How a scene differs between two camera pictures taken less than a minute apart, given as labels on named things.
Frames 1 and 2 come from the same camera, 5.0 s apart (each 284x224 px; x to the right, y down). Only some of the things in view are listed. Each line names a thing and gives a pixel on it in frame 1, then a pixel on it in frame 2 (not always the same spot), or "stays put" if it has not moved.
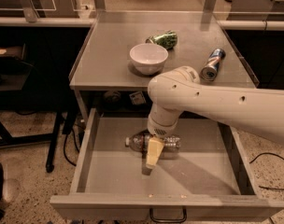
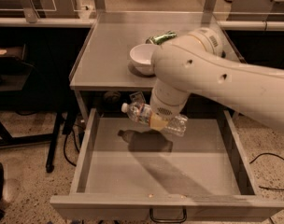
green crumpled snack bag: [167, 39] stays put
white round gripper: [160, 129] → [164, 108]
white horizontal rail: [90, 22] stays put
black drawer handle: [167, 220] stays put
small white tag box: [137, 98] stays put
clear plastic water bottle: [136, 142] → [140, 113]
